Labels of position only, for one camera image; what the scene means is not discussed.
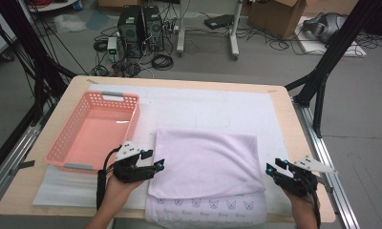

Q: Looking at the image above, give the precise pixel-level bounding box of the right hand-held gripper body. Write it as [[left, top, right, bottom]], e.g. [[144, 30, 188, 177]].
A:
[[273, 155, 339, 198]]

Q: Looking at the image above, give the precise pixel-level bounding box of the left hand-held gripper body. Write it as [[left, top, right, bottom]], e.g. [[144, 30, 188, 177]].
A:
[[112, 139, 158, 184]]

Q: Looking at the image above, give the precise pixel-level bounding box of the pink plastic basket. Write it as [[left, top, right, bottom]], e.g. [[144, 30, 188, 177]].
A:
[[44, 90, 140, 176]]

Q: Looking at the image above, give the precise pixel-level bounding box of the lilac printed towel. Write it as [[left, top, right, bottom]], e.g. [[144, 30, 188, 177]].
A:
[[144, 128, 268, 229]]

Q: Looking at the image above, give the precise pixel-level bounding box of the person's right hand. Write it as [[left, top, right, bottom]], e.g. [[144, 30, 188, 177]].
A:
[[282, 189, 321, 221]]

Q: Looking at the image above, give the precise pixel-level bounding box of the person's left hand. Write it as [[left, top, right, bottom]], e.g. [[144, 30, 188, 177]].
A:
[[103, 175, 144, 212]]

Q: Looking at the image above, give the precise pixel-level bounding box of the white grid mat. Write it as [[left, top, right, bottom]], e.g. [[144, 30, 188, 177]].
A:
[[32, 83, 305, 215]]

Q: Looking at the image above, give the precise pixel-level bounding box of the small white power box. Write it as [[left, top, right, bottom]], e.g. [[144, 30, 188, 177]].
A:
[[106, 36, 118, 55]]

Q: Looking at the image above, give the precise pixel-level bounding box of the white metal stand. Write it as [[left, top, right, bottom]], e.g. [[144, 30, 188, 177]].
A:
[[176, 0, 244, 61]]

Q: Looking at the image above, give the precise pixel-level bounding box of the black computer tower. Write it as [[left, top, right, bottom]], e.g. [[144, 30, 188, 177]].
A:
[[117, 5, 145, 59], [143, 5, 165, 52]]

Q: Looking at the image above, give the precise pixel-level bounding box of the white floor board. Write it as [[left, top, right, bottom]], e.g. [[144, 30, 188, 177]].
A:
[[295, 15, 368, 58]]

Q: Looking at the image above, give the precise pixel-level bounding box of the blue-grey floor sheet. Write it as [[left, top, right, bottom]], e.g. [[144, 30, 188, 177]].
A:
[[85, 10, 111, 31]]

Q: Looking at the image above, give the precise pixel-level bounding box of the grey rounded device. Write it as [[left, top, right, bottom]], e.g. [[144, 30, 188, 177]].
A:
[[302, 12, 349, 44]]

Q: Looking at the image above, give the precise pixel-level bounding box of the brown cardboard box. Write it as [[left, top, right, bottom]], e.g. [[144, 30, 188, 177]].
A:
[[247, 0, 308, 40], [303, 0, 360, 17], [97, 0, 142, 8]]

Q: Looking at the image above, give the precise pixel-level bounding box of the black flat device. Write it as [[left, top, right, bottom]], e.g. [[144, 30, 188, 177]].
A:
[[203, 13, 235, 31]]

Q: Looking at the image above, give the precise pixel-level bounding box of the crumpled clear plastic bag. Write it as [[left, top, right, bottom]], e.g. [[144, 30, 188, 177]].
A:
[[53, 12, 88, 34]]

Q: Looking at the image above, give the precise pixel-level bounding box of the round white table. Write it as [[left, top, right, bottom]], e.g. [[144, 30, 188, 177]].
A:
[[26, 0, 82, 13]]

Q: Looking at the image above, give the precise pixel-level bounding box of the grey metal bracket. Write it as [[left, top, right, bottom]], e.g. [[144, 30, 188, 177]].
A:
[[319, 176, 334, 193], [9, 160, 36, 177]]

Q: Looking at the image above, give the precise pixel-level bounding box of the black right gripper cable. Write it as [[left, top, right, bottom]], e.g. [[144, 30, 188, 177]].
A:
[[308, 185, 323, 229]]

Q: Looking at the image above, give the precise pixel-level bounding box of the aluminium rail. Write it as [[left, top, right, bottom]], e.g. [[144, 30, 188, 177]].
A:
[[292, 96, 361, 229], [0, 104, 53, 208]]

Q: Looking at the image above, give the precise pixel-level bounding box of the coiled black cable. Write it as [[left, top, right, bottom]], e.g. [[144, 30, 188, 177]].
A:
[[151, 53, 175, 72], [93, 38, 109, 53], [92, 64, 111, 77]]

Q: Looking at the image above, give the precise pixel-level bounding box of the black metal frame stand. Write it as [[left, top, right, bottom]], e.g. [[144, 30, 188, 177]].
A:
[[0, 0, 78, 127], [284, 0, 382, 139]]

